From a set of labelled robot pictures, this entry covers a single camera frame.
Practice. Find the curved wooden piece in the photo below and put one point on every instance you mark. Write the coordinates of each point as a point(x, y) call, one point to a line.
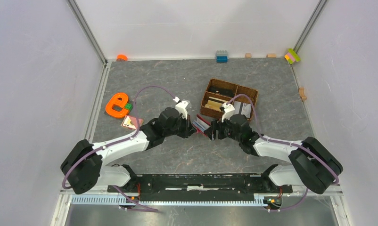
point(302, 94)

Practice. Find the beige cards in basket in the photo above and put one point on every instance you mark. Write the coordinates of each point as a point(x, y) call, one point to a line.
point(214, 103)

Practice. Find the flat wooden block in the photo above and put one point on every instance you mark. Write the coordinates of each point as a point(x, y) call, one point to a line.
point(271, 55)

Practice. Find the orange plastic letter shape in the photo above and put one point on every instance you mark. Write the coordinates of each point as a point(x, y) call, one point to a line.
point(115, 106)

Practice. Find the slotted cable duct rail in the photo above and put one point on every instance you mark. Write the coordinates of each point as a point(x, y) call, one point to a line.
point(118, 199)

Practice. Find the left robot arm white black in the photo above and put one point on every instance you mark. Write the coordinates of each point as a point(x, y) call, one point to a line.
point(87, 165)

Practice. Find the grey cards in basket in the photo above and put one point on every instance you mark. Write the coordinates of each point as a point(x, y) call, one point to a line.
point(243, 109)

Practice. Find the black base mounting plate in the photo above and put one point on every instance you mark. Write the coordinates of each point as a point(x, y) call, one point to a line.
point(201, 187)

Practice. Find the blue grey toy bricks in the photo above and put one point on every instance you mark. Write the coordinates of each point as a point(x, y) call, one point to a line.
point(221, 56)

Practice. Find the orange round cap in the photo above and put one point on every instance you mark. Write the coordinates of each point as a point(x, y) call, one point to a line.
point(121, 57)

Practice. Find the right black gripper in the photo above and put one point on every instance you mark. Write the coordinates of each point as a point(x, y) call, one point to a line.
point(214, 125)

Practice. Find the black card in basket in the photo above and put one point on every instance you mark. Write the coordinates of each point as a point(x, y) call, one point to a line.
point(221, 91)

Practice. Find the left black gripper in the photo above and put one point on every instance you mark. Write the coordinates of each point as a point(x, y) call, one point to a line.
point(189, 129)

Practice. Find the green pink toy bricks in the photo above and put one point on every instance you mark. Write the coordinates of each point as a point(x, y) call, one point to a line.
point(291, 56)

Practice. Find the red card holder wallet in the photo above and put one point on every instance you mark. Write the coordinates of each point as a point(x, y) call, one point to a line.
point(201, 124)

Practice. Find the green toy brick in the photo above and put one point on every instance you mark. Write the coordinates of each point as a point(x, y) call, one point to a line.
point(128, 107)

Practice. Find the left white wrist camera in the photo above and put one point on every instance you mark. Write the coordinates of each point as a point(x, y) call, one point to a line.
point(181, 107)

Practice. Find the woven brown basket organizer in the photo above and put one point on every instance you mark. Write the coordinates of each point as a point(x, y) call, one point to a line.
point(242, 94)

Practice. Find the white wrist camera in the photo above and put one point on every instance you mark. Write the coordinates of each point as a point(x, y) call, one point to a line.
point(228, 111)
point(181, 107)

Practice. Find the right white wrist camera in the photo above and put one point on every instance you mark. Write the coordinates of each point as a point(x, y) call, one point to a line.
point(228, 111)

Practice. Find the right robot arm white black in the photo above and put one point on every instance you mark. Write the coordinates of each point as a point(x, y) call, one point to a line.
point(310, 163)

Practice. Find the pink picture card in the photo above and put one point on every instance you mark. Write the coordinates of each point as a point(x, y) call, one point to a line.
point(131, 122)

